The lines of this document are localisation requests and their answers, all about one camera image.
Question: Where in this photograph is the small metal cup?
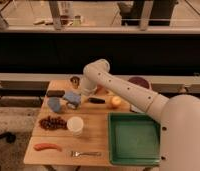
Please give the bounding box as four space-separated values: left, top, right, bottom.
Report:
70 76 80 89

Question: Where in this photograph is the silver metal fork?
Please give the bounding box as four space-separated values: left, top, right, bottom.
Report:
71 151 101 157

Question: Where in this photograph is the purple plate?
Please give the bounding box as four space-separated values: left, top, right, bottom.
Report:
128 77 150 89

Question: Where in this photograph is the white paper cup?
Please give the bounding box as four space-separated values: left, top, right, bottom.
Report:
67 116 84 136

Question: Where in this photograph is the green plastic tray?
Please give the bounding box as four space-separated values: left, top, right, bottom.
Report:
108 113 160 166

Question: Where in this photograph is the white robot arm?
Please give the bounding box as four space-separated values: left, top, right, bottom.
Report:
80 59 200 171

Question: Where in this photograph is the orange sausage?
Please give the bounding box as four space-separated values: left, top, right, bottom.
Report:
33 143 62 152

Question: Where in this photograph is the wooden table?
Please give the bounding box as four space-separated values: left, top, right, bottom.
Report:
23 79 160 168

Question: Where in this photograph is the black handled measuring scoop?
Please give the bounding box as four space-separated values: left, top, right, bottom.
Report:
66 96 107 110

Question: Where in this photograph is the blue sponge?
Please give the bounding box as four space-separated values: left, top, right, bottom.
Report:
63 91 81 106

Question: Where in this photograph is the bunch of dark grapes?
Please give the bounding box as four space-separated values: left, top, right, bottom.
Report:
39 116 67 130

